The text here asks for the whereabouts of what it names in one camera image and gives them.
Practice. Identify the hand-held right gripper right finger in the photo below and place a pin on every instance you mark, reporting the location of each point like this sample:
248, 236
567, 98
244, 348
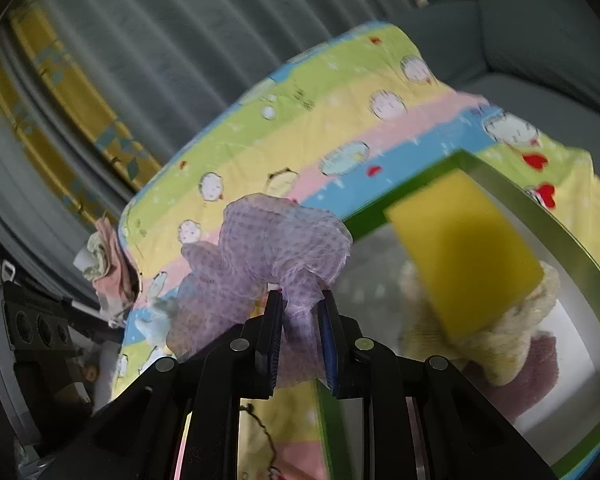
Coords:
330, 345

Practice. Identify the pink towel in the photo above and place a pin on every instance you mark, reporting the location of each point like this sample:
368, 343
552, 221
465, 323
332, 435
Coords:
115, 270

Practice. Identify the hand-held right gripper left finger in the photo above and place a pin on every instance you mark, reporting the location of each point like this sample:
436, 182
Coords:
275, 340

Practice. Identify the purple towel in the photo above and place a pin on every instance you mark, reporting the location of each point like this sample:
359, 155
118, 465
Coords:
535, 380

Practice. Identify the cream knit towel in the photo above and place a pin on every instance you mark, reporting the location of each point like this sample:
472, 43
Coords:
505, 355

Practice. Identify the green box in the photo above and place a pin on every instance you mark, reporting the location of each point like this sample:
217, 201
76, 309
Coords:
570, 310

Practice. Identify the pale green cloth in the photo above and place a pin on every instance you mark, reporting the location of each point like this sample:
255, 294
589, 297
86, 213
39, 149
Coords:
92, 260

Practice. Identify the yellow sponge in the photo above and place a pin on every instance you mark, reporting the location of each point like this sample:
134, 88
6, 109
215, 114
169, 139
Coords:
455, 240

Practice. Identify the grey sofa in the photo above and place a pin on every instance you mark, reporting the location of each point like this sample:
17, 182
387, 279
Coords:
530, 35

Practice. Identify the striped cartoon printed bed sheet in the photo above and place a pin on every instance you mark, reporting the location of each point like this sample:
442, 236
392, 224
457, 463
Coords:
330, 90

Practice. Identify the grey curtain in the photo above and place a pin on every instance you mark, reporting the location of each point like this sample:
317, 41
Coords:
180, 35

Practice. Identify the purple mesh bath puff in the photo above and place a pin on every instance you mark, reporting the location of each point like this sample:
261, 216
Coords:
260, 240

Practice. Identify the yellow patterned curtain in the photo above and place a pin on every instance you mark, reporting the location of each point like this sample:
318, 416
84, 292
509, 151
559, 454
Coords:
80, 100

